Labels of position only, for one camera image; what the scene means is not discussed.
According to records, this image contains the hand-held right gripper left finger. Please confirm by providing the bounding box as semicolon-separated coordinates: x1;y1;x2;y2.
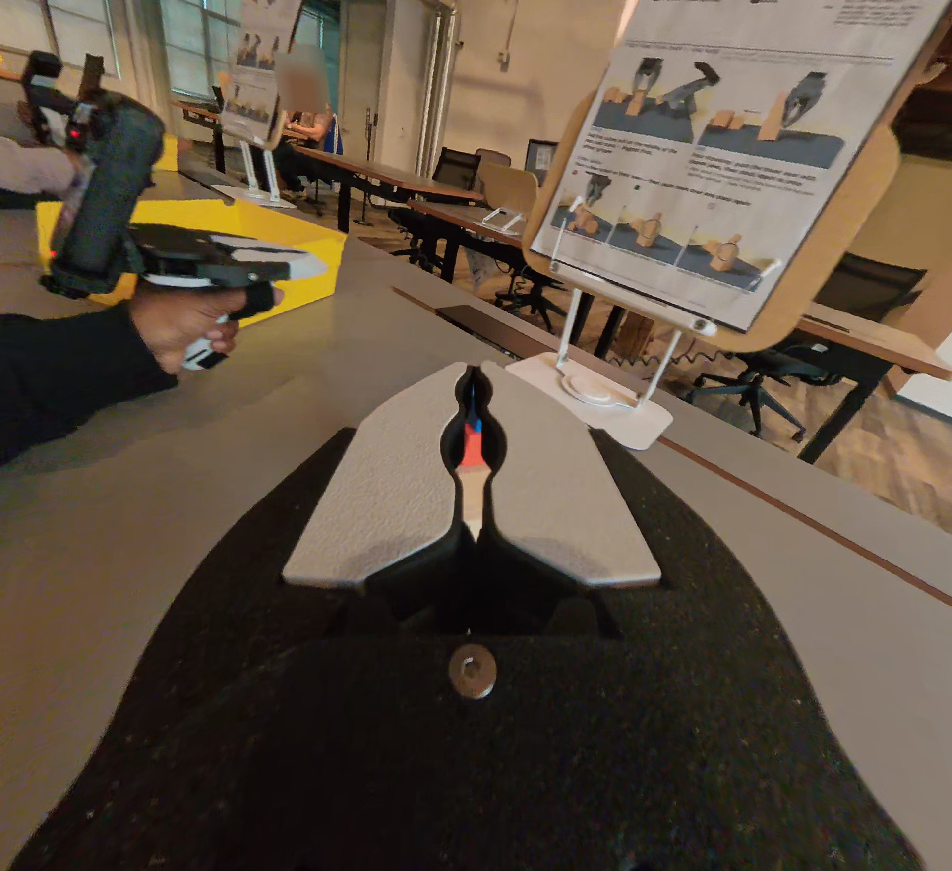
282;361;474;589

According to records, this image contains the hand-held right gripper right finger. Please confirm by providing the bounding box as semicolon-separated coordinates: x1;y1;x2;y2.
476;361;663;589

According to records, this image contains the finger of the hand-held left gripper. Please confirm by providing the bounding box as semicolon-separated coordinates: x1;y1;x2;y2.
238;249;330;284

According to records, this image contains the medium wooden cube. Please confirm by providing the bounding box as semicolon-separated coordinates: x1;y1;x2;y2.
460;467;489;542

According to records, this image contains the person's left forearm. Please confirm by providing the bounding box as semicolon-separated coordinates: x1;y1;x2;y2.
0;303;179;467

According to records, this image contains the yellow plastic bin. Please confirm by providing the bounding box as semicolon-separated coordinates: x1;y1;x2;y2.
36;135;348;327

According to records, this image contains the black office chair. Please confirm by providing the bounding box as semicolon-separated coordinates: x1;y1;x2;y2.
387;147;483;271
685;254;931;440

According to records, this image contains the standing instruction board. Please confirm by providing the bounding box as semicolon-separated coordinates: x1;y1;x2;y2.
216;0;318;210

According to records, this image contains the long wooden office table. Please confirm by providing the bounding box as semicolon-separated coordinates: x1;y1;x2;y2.
405;199;952;464

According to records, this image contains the white instruction sheet stand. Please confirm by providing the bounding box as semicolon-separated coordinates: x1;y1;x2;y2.
521;0;952;354

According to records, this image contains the printed instruction sheet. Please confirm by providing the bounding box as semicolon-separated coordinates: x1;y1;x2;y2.
530;0;952;333

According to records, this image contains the black cable slot lid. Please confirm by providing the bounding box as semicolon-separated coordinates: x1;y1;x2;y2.
435;303;563;363

